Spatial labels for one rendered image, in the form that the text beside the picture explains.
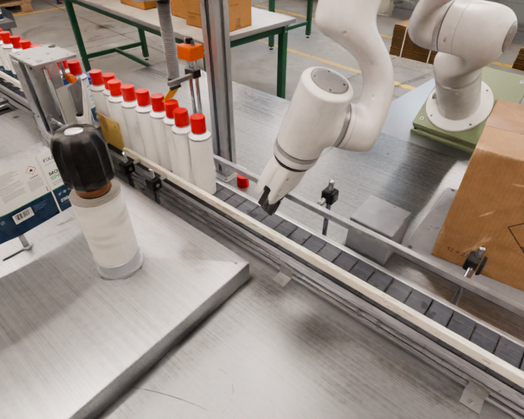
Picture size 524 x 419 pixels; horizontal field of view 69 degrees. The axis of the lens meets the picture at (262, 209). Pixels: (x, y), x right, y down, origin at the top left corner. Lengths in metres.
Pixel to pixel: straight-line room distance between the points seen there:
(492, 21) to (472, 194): 0.40
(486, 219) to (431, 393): 0.33
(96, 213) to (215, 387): 0.35
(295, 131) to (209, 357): 0.42
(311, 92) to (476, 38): 0.53
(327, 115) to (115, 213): 0.39
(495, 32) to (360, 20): 0.47
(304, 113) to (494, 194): 0.38
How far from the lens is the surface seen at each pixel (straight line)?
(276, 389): 0.69
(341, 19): 0.60
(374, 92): 0.63
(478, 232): 0.85
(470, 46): 1.04
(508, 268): 0.89
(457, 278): 0.72
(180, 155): 0.92
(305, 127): 0.61
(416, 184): 1.14
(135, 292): 0.77
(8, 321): 0.82
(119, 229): 0.72
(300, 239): 0.83
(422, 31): 1.06
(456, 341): 0.71
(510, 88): 1.43
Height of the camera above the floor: 1.46
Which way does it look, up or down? 40 degrees down
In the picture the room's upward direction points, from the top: straight up
